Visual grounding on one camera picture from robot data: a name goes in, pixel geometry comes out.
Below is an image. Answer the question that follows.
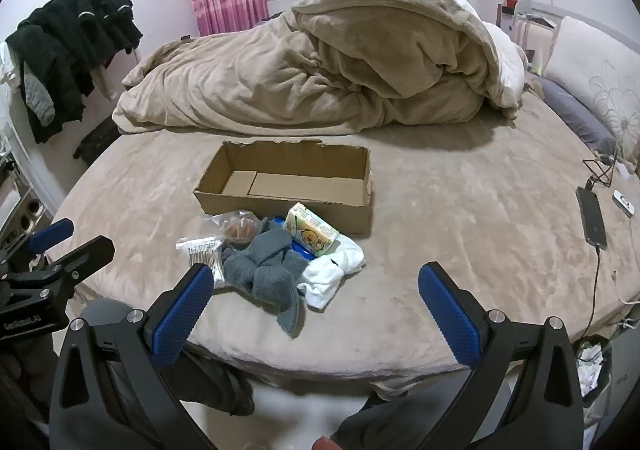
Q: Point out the grey headboard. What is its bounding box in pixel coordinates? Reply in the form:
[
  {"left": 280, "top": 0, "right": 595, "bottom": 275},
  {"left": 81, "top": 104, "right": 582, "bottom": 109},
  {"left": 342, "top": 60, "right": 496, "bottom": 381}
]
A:
[{"left": 515, "top": 0, "right": 640, "bottom": 48}]

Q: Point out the pile of black clothes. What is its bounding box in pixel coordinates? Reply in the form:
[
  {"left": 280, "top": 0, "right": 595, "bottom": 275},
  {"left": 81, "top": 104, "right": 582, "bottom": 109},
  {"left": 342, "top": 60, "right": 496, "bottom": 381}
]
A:
[{"left": 5, "top": 0, "right": 144, "bottom": 145}]

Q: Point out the white bedside shelf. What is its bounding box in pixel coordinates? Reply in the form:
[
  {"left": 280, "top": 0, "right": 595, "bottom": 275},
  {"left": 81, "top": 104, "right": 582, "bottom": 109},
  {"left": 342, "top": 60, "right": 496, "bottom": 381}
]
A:
[{"left": 496, "top": 0, "right": 557, "bottom": 73}]

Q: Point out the green tissue pack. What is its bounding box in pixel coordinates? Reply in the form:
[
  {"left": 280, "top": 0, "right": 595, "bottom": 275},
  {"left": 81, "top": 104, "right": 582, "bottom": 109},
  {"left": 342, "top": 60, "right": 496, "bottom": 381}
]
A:
[{"left": 282, "top": 202, "right": 341, "bottom": 258}]

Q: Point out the clear bag of snacks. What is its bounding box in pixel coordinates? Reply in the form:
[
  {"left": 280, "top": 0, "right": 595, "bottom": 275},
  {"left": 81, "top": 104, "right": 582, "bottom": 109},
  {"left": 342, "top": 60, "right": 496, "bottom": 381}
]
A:
[{"left": 210, "top": 210, "right": 266, "bottom": 249}]

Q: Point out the blue-grey sock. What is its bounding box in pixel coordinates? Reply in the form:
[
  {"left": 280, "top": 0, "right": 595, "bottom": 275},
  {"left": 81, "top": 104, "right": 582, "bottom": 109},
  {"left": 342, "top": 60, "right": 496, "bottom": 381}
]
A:
[{"left": 222, "top": 220, "right": 311, "bottom": 303}]

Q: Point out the white cable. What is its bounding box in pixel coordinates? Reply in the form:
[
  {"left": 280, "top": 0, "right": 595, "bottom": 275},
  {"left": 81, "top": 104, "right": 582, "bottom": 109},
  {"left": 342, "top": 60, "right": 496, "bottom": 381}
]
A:
[{"left": 612, "top": 270, "right": 640, "bottom": 307}]

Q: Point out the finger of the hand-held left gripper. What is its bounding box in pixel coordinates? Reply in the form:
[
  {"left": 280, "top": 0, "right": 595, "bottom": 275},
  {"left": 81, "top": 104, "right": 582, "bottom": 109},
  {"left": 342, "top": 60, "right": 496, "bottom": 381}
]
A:
[
  {"left": 50, "top": 236, "right": 115, "bottom": 288},
  {"left": 0, "top": 219, "right": 75, "bottom": 271}
]

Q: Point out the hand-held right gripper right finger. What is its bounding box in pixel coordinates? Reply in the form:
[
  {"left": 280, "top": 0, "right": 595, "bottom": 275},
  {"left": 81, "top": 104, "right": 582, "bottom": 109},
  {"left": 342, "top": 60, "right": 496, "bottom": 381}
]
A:
[{"left": 419, "top": 262, "right": 583, "bottom": 450}]

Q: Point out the blue packet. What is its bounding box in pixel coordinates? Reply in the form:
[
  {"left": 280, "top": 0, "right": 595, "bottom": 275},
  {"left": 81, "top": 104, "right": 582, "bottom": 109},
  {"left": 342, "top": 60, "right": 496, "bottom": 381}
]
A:
[{"left": 272, "top": 216, "right": 318, "bottom": 261}]

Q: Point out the white floral pillow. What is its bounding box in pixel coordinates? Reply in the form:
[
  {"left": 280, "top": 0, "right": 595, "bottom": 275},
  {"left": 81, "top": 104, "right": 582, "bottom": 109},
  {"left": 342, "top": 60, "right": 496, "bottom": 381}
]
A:
[{"left": 542, "top": 16, "right": 640, "bottom": 161}]

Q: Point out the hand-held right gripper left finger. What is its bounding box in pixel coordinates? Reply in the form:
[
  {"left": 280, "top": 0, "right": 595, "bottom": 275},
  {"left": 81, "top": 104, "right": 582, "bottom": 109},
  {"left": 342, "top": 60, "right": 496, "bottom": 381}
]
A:
[{"left": 49, "top": 264, "right": 221, "bottom": 450}]

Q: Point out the clear bag of cotton swabs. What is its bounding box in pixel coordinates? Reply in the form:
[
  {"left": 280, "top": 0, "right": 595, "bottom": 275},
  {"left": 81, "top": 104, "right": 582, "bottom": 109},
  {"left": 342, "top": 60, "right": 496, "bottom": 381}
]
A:
[{"left": 176, "top": 236, "right": 236, "bottom": 289}]

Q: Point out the dark bag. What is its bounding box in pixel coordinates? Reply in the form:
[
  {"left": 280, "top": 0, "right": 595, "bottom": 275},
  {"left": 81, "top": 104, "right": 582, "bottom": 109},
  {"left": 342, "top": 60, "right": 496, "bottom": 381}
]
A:
[{"left": 72, "top": 122, "right": 122, "bottom": 167}]

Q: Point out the black charging cable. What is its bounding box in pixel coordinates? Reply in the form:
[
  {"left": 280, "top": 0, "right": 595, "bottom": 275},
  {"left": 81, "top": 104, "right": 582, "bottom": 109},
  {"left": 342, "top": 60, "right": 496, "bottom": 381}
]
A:
[{"left": 581, "top": 154, "right": 620, "bottom": 343}]

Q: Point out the grey pillow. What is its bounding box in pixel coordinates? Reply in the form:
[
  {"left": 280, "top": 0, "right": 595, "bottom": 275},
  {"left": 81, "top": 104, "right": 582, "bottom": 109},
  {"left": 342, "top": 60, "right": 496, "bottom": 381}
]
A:
[{"left": 530, "top": 74, "right": 617, "bottom": 155}]

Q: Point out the beige fleece blanket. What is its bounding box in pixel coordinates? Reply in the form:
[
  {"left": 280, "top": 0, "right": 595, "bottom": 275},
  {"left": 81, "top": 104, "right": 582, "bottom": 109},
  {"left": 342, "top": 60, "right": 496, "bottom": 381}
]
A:
[{"left": 111, "top": 0, "right": 506, "bottom": 138}]

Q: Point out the black phone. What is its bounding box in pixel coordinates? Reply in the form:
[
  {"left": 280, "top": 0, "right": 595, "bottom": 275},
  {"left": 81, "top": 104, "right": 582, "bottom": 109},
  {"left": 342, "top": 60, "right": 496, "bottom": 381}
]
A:
[{"left": 576, "top": 186, "right": 608, "bottom": 251}]

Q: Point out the cardboard box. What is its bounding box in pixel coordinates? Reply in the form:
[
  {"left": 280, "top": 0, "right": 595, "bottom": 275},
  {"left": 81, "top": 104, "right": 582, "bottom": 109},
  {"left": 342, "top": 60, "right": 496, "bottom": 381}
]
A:
[{"left": 193, "top": 140, "right": 373, "bottom": 237}]

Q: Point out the small white device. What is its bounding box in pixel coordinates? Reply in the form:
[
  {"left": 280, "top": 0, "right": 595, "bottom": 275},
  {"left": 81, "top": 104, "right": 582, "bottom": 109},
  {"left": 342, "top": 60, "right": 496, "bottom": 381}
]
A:
[{"left": 612, "top": 190, "right": 636, "bottom": 217}]

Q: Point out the white sock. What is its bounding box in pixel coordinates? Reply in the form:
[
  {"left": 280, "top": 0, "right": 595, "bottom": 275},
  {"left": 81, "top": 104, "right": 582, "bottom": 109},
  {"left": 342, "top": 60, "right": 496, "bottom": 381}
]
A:
[{"left": 297, "top": 235, "right": 365, "bottom": 311}]

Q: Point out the white quilt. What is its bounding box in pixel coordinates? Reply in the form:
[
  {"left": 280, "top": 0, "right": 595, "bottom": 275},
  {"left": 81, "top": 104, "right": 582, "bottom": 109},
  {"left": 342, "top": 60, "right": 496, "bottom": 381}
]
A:
[{"left": 415, "top": 0, "right": 527, "bottom": 119}]

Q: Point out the grey metal stand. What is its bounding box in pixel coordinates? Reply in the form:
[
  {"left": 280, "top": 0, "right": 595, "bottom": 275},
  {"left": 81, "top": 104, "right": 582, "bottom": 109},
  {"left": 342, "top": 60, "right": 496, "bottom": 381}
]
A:
[{"left": 0, "top": 145, "right": 53, "bottom": 251}]

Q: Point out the trash bin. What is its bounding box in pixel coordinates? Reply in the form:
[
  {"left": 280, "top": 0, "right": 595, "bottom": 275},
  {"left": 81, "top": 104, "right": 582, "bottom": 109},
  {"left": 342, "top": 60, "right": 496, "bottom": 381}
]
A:
[{"left": 575, "top": 334, "right": 615, "bottom": 411}]

